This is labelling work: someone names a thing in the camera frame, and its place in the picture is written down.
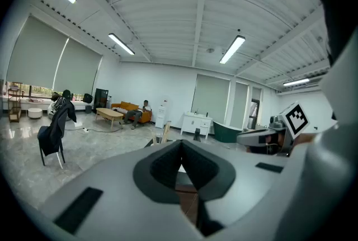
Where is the tall black cabinet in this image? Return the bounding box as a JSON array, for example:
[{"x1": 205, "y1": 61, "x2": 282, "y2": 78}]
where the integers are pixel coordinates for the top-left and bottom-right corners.
[{"x1": 93, "y1": 88, "x2": 110, "y2": 112}]

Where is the white water dispenser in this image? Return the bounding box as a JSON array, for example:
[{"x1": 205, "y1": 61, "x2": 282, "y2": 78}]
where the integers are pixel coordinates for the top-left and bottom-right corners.
[{"x1": 154, "y1": 97, "x2": 172, "y2": 130}]

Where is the person's right forearm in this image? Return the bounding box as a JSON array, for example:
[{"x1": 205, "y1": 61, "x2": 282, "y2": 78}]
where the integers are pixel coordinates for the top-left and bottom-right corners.
[{"x1": 293, "y1": 133, "x2": 316, "y2": 149}]

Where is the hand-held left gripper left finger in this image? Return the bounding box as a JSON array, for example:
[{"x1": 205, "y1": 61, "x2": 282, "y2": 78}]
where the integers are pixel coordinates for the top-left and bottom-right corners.
[{"x1": 39, "y1": 139, "x2": 202, "y2": 241}]

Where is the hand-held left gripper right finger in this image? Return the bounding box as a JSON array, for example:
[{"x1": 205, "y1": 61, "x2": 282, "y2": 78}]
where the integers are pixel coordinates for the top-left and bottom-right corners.
[{"x1": 181, "y1": 139, "x2": 291, "y2": 237}]

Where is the wooden shelf rack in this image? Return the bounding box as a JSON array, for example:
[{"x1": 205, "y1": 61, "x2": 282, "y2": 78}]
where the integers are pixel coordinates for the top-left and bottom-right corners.
[{"x1": 7, "y1": 82, "x2": 23, "y2": 124}]

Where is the white round stool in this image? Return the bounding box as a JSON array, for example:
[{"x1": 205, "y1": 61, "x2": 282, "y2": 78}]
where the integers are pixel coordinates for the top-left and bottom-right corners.
[{"x1": 27, "y1": 107, "x2": 44, "y2": 120}]

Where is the wooden coffee table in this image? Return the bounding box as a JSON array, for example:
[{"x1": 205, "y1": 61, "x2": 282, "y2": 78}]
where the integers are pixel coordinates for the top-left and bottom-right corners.
[{"x1": 95, "y1": 107, "x2": 125, "y2": 130}]

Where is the white vanity cabinet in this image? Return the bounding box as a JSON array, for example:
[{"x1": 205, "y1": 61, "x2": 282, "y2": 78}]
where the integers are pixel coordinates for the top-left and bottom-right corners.
[{"x1": 180, "y1": 111, "x2": 214, "y2": 140}]

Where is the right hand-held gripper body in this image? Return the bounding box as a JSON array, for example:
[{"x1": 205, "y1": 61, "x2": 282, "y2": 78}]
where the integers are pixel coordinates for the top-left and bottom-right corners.
[{"x1": 268, "y1": 101, "x2": 311, "y2": 156}]

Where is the person's black shirt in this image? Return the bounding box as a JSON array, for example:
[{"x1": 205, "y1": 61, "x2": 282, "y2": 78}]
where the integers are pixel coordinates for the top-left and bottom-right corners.
[{"x1": 318, "y1": 0, "x2": 358, "y2": 67}]

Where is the black chair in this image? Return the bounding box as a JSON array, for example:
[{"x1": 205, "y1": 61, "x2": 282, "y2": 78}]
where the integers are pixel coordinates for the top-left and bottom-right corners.
[{"x1": 37, "y1": 125, "x2": 67, "y2": 169}]

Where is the dark green bathtub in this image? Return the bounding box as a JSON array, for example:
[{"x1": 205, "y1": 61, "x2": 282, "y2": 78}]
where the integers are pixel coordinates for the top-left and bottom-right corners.
[{"x1": 213, "y1": 120, "x2": 244, "y2": 144}]

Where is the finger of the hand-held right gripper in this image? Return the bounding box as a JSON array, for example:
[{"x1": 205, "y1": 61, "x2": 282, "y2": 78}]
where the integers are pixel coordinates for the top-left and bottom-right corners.
[{"x1": 237, "y1": 128, "x2": 271, "y2": 154}]

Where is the orange sofa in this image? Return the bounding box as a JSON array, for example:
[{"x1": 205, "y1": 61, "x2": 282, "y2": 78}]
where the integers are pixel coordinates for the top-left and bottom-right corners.
[{"x1": 111, "y1": 101, "x2": 153, "y2": 125}]

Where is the black floor cable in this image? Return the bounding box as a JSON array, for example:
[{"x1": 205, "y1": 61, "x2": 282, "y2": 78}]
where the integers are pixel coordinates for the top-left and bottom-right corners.
[{"x1": 88, "y1": 125, "x2": 124, "y2": 134}]

